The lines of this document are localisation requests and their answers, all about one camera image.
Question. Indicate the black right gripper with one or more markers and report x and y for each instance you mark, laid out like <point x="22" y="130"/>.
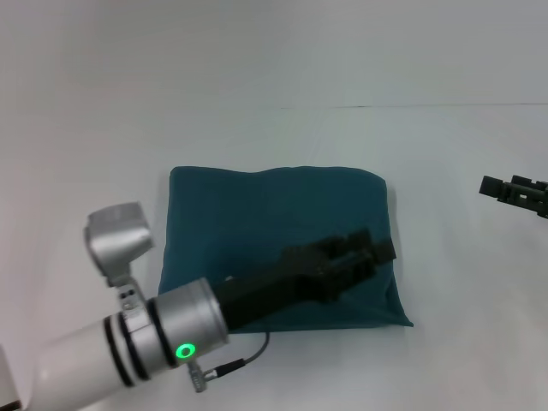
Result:
<point x="533" y="194"/>

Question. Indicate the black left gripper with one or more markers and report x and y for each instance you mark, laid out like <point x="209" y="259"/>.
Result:
<point x="274" y="282"/>

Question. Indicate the teal blue t-shirt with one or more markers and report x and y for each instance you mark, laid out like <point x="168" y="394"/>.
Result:
<point x="257" y="214"/>

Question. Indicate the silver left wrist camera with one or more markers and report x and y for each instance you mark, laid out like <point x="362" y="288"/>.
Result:
<point x="117" y="244"/>

